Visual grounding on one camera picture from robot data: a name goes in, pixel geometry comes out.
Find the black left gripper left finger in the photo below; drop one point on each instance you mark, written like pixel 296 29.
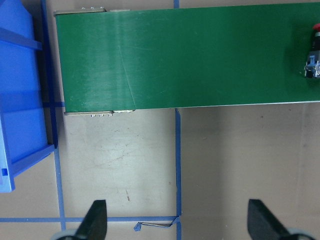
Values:
pixel 94 224

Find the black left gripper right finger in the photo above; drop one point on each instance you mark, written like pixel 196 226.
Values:
pixel 262 223

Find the red push button switch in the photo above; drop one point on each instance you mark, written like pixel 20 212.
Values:
pixel 312 65

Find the blue left storage bin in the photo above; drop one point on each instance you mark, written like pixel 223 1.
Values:
pixel 23 137

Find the green conveyor belt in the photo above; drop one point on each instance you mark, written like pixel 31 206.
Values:
pixel 187 57

